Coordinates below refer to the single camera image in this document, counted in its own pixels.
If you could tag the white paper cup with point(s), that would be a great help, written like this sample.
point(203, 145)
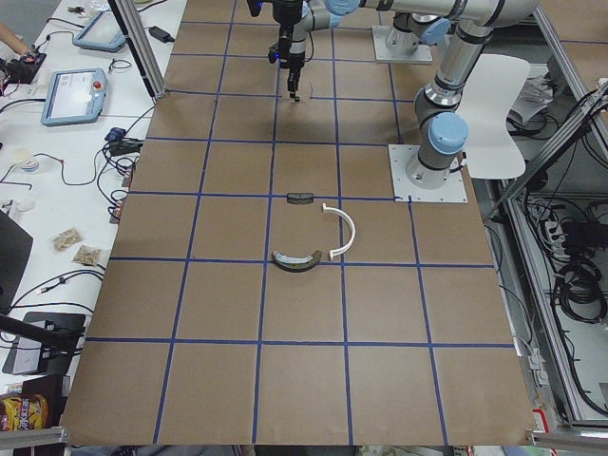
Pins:
point(24, 159)

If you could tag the dark green brake shoe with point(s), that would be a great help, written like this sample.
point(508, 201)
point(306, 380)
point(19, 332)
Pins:
point(293, 264)

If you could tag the aluminium frame post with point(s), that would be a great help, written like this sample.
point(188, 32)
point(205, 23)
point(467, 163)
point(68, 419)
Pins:
point(133, 31)

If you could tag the white chair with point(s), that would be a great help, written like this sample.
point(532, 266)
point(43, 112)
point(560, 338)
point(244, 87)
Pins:
point(491, 89)

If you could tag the black monitor stand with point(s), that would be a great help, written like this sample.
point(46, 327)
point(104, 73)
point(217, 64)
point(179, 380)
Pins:
point(44, 343)

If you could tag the teach pendant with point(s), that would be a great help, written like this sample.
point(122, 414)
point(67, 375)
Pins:
point(102, 33)
point(74, 96)

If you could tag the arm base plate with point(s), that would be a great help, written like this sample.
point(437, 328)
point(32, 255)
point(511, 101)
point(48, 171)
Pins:
point(380, 47)
point(412, 183)

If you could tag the plastic bag of parts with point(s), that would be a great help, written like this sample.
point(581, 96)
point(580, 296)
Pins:
point(88, 256)
point(66, 239)

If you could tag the near teach pendant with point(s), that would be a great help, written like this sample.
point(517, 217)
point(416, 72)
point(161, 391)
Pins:
point(74, 96)

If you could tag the small blue checkered pouch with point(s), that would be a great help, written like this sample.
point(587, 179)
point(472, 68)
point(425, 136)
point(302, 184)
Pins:
point(115, 135)

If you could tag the black brake pad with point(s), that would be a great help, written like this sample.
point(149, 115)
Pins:
point(300, 198)

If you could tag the far teach pendant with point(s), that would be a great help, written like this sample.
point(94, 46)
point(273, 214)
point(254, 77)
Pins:
point(102, 33)

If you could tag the snack bag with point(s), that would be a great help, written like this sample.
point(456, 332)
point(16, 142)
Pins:
point(24, 412)

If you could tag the black power adapter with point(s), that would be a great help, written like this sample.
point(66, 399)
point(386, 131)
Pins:
point(161, 35)

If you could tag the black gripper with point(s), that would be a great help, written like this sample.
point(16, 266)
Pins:
point(295, 64)

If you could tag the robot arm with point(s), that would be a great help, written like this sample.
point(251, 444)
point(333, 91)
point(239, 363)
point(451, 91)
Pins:
point(436, 102)
point(411, 30)

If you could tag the white curved plastic part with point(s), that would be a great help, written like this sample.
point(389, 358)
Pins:
point(340, 251)

